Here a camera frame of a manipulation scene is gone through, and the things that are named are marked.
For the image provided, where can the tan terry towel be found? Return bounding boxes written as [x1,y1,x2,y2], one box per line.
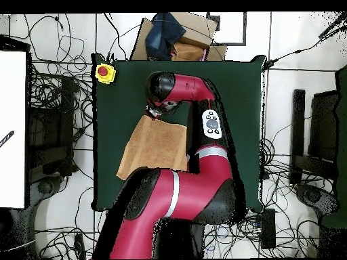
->
[116,114,190,181]

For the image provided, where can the black cable with connector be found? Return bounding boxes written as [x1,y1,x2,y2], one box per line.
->
[261,24,347,72]

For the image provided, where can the black flat bar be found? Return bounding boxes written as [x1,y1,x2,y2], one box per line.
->
[289,89,306,186]

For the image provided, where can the dark green fabric panel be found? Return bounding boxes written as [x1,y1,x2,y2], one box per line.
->
[334,64,347,228]

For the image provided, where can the white panel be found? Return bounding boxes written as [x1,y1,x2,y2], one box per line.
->
[0,50,27,209]

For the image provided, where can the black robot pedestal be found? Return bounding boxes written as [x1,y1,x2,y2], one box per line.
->
[152,219,205,259]

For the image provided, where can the black power strip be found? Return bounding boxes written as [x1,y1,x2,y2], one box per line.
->
[73,232,87,260]

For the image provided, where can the brown folded cloth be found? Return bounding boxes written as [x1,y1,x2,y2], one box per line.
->
[171,42,205,62]

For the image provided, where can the black cable tangle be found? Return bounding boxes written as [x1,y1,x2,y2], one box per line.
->
[203,136,335,259]
[24,13,94,152]
[35,186,106,260]

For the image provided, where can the yellow emergency stop button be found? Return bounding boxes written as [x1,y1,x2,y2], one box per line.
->
[94,62,117,85]

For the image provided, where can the striped black rod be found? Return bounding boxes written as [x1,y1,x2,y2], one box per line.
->
[0,130,15,148]

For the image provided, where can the dark green table cloth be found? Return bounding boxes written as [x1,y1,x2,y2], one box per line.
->
[91,52,268,212]

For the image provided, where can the black round knob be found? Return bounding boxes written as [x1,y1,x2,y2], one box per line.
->
[304,189,322,204]
[37,180,54,194]

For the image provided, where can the black equipment rack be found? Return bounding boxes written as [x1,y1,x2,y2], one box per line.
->
[26,75,79,185]

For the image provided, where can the blue jeans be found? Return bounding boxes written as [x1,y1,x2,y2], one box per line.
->
[144,12,187,61]

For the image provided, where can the brown cardboard box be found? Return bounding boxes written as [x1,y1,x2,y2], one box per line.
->
[129,12,228,62]

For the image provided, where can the black panel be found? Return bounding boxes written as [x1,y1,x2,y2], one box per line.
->
[308,89,340,162]

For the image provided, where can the dark grey stand base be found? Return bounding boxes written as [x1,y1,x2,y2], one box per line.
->
[294,183,341,220]
[25,174,68,259]

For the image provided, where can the black power box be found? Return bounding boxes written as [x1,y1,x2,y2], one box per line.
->
[260,208,277,249]

